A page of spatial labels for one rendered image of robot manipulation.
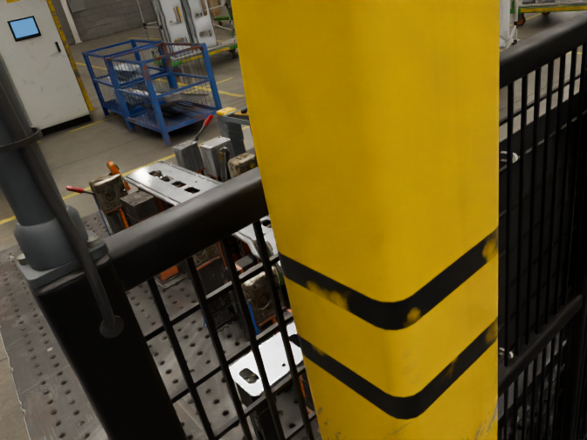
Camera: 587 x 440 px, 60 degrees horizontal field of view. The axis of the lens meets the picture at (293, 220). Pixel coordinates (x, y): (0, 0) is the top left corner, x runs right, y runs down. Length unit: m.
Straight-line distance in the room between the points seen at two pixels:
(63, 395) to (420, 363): 1.42
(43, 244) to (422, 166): 0.18
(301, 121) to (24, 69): 7.90
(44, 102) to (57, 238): 7.92
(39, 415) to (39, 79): 6.84
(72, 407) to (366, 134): 1.43
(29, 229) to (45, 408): 1.38
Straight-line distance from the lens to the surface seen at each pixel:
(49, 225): 0.26
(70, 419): 1.55
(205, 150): 1.87
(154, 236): 0.28
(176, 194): 1.82
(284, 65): 0.23
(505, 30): 7.95
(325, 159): 0.23
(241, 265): 1.30
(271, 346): 1.02
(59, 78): 8.18
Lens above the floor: 1.66
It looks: 28 degrees down
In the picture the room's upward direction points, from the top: 12 degrees counter-clockwise
